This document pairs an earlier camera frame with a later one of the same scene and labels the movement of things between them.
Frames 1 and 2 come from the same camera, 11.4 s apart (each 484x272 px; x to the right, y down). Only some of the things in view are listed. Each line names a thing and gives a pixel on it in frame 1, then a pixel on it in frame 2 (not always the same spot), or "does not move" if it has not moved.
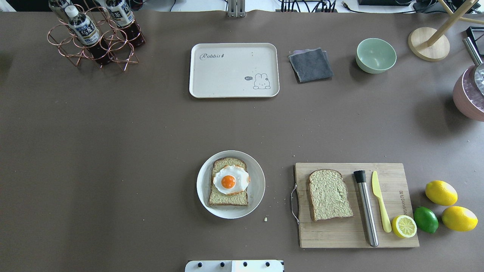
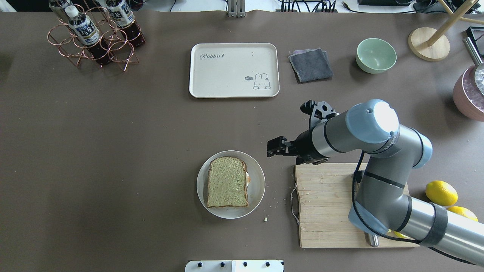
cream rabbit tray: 234,70 does not move
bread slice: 329,195 → 226,183
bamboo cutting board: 352,232 does not move
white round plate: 230,184 does not move
